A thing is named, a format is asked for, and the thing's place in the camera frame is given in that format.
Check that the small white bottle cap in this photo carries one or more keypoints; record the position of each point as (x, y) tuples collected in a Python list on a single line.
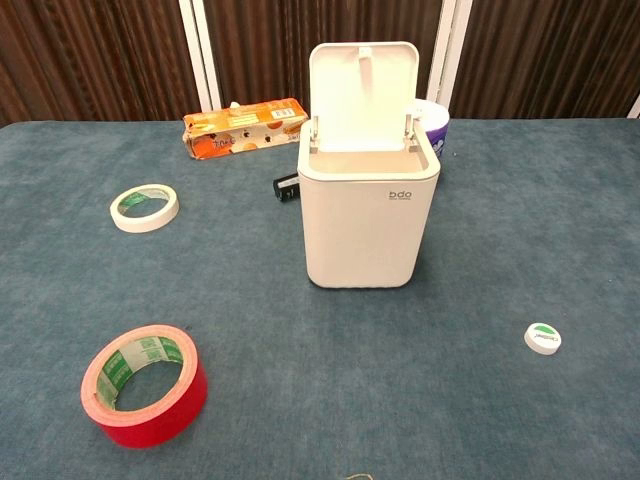
[(542, 340)]

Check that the orange cardboard box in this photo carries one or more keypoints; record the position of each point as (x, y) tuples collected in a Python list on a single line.
[(240, 135)]

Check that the blue felt table mat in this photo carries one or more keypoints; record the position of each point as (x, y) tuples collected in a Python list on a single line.
[(300, 375)]

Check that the cream masking tape roll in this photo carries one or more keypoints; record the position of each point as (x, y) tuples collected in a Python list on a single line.
[(120, 216)]

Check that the red duct tape roll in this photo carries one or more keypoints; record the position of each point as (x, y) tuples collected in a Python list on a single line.
[(150, 430)]

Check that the white partition frame post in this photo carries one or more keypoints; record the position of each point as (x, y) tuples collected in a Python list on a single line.
[(636, 107), (200, 60), (448, 50)]

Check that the brown ribbed partition panel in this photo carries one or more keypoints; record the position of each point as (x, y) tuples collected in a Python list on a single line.
[(270, 40), (90, 55), (550, 55)]

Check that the toilet paper roll purple wrap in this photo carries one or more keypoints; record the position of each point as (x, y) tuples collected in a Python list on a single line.
[(436, 130)]

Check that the small black rectangular block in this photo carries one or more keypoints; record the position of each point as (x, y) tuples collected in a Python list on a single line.
[(286, 187)]

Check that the white square plastic container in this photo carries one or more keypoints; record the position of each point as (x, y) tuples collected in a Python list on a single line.
[(365, 225)]

